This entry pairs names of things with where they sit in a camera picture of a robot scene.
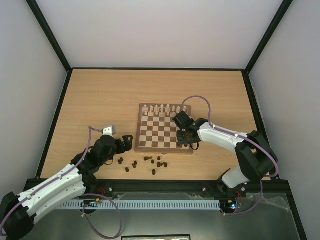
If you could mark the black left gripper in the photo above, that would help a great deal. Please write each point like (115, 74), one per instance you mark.
(128, 146)

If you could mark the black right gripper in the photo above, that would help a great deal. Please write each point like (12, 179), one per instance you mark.
(181, 136)

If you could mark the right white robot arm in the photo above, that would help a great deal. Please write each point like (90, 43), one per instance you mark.
(254, 155)

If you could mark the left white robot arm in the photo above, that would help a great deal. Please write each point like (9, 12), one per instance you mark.
(20, 212)

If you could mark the wooden chess board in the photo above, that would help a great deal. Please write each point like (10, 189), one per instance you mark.
(158, 134)

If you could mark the white chess king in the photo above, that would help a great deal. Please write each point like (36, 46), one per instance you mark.
(168, 107)

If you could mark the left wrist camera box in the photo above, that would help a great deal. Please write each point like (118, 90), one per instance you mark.
(109, 130)

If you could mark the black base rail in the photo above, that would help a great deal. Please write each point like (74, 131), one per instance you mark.
(203, 188)

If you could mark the white slotted cable duct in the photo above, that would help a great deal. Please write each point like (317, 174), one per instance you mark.
(212, 205)

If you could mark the black corner frame post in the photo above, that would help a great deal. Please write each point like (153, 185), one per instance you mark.
(279, 15)

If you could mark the black left frame post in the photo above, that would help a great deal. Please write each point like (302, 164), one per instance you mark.
(38, 14)

